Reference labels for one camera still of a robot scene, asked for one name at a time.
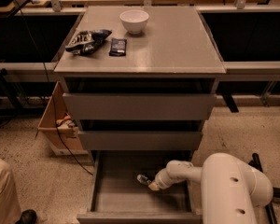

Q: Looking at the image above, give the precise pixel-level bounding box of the grey open bottom drawer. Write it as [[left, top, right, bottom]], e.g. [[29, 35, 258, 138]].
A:
[[77, 151, 203, 224]]

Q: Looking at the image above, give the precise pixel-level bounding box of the grey top drawer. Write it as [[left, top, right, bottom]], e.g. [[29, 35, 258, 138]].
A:
[[63, 93, 216, 120]]

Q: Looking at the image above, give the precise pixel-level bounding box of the dark chip bag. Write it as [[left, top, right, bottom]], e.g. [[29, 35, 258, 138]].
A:
[[65, 29, 112, 55]]

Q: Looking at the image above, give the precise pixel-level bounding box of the black shoe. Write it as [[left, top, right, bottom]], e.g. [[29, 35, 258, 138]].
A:
[[15, 209, 37, 224]]

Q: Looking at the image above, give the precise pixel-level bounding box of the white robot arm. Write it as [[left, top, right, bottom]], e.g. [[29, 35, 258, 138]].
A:
[[148, 153, 273, 224]]

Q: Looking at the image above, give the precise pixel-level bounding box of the brown cardboard box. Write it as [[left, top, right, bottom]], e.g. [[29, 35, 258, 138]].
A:
[[38, 82, 87, 156]]

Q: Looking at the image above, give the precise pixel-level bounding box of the grey drawer cabinet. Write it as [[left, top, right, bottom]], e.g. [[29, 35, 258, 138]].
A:
[[53, 5, 227, 224]]

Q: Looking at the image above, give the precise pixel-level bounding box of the silver blue redbull can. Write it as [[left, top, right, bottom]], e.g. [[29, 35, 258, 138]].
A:
[[136, 174, 151, 186]]

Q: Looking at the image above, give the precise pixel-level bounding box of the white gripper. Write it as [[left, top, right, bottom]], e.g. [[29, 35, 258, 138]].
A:
[[148, 169, 174, 191]]

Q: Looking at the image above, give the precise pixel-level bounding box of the white ceramic bowl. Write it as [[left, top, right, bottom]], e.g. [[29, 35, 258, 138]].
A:
[[119, 10, 149, 34]]

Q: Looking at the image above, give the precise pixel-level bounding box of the dark blue snack packet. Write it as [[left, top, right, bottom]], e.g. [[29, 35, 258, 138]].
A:
[[109, 38, 127, 56]]

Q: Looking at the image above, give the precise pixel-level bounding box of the beige trouser leg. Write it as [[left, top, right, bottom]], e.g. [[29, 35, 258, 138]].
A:
[[0, 159, 21, 224]]

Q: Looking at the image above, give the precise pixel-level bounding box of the black cable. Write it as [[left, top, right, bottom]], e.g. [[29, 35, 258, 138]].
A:
[[8, 0, 94, 176]]

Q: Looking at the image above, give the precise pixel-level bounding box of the grey middle drawer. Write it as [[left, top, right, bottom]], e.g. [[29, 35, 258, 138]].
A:
[[78, 131, 203, 150]]

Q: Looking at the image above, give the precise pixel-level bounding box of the black metal stand leg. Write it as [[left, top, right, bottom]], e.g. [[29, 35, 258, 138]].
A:
[[248, 153, 280, 224]]

